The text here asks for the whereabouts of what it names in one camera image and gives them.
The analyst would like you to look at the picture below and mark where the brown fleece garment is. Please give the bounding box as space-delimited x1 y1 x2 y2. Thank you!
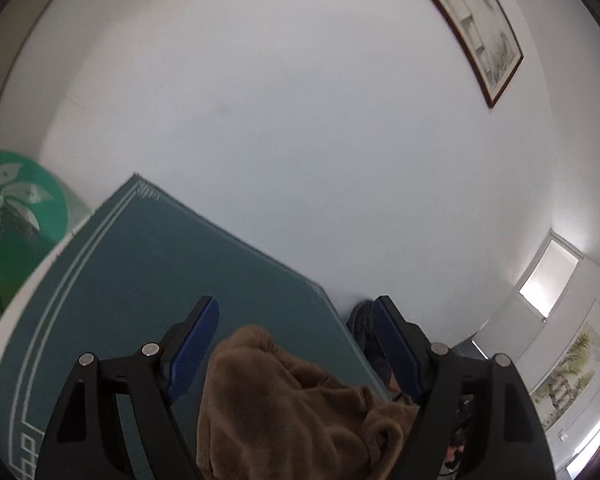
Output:
196 325 421 480

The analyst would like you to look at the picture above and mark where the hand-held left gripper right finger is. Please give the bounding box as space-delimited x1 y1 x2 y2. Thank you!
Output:
371 296 556 480

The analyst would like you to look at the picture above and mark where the white-framed window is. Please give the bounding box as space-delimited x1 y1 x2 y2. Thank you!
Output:
519 232 583 318

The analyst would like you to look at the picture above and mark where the green flower-print round panel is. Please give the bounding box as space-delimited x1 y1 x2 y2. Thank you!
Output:
0 149 70 323

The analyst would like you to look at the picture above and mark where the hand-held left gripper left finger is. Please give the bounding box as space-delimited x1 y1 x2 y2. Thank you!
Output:
34 296 220 480

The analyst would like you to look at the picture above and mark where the teal mat with white border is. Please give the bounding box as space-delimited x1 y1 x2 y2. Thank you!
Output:
0 172 396 480

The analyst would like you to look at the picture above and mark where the wood-framed ink painting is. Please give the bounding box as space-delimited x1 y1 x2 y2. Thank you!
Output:
397 0 525 110

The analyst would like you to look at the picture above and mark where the bright glazed door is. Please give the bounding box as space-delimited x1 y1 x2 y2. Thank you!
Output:
555 392 600 480

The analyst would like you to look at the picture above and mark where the pine tree scroll painting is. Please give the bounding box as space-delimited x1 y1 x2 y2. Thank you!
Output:
530 300 600 431

